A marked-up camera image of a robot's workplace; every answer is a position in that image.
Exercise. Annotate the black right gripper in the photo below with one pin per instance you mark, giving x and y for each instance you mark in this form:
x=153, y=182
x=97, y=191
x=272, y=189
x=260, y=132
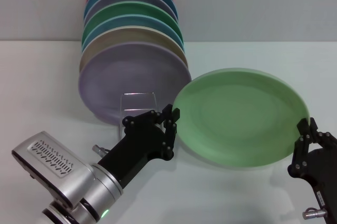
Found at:
x=326, y=174

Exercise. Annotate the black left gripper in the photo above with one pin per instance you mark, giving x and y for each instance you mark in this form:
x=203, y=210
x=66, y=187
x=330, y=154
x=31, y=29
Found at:
x=139, y=145

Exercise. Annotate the light green plate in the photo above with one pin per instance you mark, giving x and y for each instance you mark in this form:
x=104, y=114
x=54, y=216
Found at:
x=242, y=118

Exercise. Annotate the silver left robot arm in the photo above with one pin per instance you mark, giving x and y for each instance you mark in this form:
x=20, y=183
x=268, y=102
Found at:
x=102, y=185

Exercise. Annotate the lavender plate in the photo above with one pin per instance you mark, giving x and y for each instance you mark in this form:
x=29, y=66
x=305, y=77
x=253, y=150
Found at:
x=131, y=71

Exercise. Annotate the tan beige plate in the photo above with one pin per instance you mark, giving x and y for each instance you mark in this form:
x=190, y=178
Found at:
x=131, y=36

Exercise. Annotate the dark green plate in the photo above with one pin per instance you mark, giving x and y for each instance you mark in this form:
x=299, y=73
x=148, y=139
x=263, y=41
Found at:
x=131, y=8

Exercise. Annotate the silver vented camera box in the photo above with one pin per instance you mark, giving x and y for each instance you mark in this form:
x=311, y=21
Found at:
x=50, y=161

